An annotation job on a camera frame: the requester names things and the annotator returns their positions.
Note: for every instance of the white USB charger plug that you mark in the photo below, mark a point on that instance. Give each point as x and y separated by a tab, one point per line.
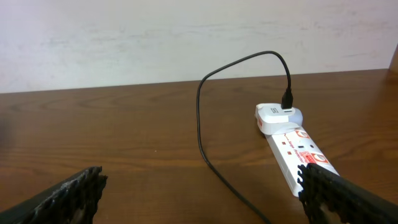
272	119

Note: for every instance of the white power strip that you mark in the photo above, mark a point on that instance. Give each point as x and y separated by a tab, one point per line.
294	149

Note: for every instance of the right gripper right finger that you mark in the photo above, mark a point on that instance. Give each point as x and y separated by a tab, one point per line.
328	198

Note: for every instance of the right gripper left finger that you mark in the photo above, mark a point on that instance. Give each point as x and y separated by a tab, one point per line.
73	200

